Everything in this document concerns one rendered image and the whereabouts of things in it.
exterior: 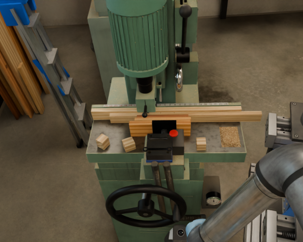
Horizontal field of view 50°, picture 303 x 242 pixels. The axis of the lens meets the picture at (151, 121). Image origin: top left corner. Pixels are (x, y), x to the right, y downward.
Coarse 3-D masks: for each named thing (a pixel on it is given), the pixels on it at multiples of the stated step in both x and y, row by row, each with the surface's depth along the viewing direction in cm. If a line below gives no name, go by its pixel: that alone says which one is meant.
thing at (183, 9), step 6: (186, 6) 85; (180, 12) 86; (186, 12) 85; (186, 18) 90; (186, 24) 94; (186, 30) 99; (180, 48) 122; (186, 48) 122; (180, 54) 121; (186, 54) 121; (180, 60) 123; (186, 60) 123
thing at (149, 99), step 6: (138, 90) 120; (156, 90) 128; (138, 96) 117; (144, 96) 117; (150, 96) 117; (138, 102) 117; (144, 102) 117; (150, 102) 117; (138, 108) 120; (150, 108) 119
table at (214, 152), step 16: (96, 128) 131; (112, 128) 130; (128, 128) 130; (192, 128) 128; (208, 128) 127; (240, 128) 126; (96, 144) 125; (112, 144) 125; (144, 144) 124; (192, 144) 122; (208, 144) 122; (240, 144) 121; (96, 160) 126; (112, 160) 125; (128, 160) 125; (192, 160) 123; (208, 160) 122; (224, 160) 122; (240, 160) 121; (144, 176) 117
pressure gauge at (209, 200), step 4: (212, 192) 131; (216, 192) 132; (208, 196) 131; (212, 196) 130; (216, 196) 130; (220, 196) 132; (208, 200) 132; (212, 200) 132; (216, 200) 132; (220, 200) 131; (212, 204) 134; (216, 204) 134
